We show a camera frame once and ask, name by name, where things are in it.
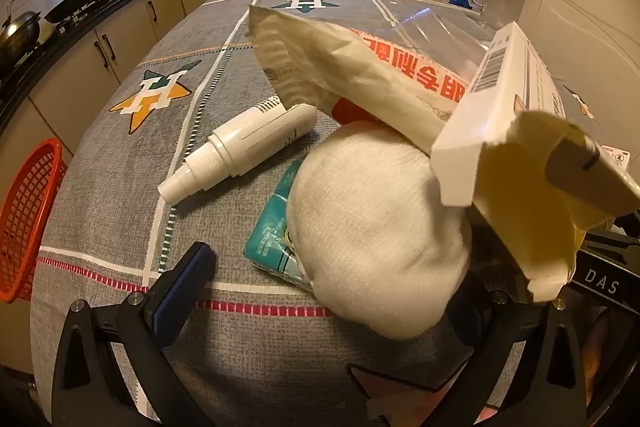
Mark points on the white spray bottle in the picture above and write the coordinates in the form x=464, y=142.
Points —
x=240, y=147

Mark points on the small red-white packet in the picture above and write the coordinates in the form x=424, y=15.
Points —
x=617, y=155

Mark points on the clear plastic packaging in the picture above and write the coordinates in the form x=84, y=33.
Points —
x=440, y=39

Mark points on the teal tissue packet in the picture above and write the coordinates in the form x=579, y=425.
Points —
x=272, y=237

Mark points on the grey star-print tablecloth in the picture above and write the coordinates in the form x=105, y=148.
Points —
x=225, y=57

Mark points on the orange plastic basket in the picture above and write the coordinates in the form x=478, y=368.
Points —
x=30, y=207

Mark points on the red-print paper bag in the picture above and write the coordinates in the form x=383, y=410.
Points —
x=340, y=62

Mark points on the steel lidded wok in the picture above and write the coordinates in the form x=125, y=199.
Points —
x=20, y=34

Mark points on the gas stove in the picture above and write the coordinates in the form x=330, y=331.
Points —
x=80, y=18

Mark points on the person's right forearm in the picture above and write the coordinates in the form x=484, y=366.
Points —
x=605, y=357

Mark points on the white cardboard box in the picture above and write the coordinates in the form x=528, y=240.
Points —
x=500, y=132

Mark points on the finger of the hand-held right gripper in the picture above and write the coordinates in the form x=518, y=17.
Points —
x=615, y=249

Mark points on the white knit cloth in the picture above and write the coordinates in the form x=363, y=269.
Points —
x=380, y=232

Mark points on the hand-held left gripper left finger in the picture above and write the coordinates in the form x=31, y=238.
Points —
x=172, y=307

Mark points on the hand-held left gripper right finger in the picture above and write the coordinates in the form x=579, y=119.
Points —
x=500, y=317

